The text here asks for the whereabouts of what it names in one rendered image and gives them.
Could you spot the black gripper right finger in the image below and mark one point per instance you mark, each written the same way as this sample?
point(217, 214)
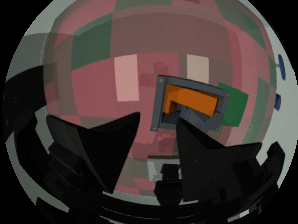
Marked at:
point(203, 160)

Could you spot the orange l-shaped part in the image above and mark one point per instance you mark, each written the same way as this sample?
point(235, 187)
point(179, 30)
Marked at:
point(193, 98)

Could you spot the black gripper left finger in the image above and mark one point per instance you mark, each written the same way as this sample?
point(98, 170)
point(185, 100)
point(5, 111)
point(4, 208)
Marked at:
point(104, 148)

